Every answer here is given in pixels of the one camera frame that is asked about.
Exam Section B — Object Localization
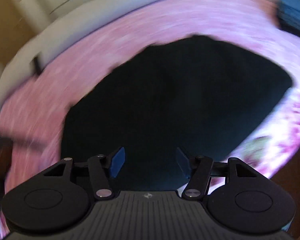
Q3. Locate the folded blue clothes stack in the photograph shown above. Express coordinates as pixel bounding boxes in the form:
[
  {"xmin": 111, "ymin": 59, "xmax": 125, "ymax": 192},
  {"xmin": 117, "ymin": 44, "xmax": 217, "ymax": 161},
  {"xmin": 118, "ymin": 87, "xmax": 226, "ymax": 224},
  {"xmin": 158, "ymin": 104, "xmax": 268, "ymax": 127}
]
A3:
[{"xmin": 276, "ymin": 0, "xmax": 300, "ymax": 37}]

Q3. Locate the black jacket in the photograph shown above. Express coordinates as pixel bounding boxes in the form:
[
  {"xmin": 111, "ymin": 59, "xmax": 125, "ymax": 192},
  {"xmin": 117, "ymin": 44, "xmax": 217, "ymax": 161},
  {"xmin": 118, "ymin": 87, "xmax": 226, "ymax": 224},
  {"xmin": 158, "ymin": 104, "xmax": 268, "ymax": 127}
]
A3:
[{"xmin": 61, "ymin": 35, "xmax": 293, "ymax": 191}]

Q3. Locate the pink floral blanket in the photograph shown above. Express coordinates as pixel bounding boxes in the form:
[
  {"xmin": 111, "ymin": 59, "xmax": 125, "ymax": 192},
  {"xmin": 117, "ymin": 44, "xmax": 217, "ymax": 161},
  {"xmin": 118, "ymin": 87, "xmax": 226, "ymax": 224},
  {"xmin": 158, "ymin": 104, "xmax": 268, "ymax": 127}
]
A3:
[{"xmin": 0, "ymin": 0, "xmax": 300, "ymax": 239}]

